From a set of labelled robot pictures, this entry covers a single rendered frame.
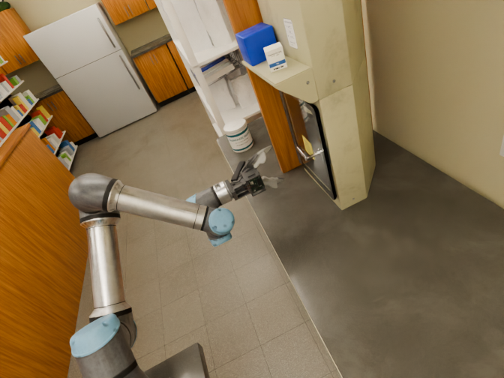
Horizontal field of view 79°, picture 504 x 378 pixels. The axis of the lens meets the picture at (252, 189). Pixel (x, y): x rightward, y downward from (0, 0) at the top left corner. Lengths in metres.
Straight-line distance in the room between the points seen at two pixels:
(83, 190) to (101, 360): 0.43
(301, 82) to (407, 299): 0.67
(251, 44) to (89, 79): 4.96
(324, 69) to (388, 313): 0.70
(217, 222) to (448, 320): 0.66
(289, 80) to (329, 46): 0.14
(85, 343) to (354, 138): 0.94
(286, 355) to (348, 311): 1.06
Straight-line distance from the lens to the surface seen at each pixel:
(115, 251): 1.05
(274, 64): 0.95
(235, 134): 1.68
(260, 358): 2.04
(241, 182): 1.04
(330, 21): 0.90
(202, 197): 1.03
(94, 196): 0.93
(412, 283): 1.03
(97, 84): 5.88
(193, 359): 1.08
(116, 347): 0.90
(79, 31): 5.75
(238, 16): 1.19
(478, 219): 1.20
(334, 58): 0.93
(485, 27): 1.07
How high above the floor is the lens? 1.83
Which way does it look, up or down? 38 degrees down
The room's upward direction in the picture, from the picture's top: 24 degrees counter-clockwise
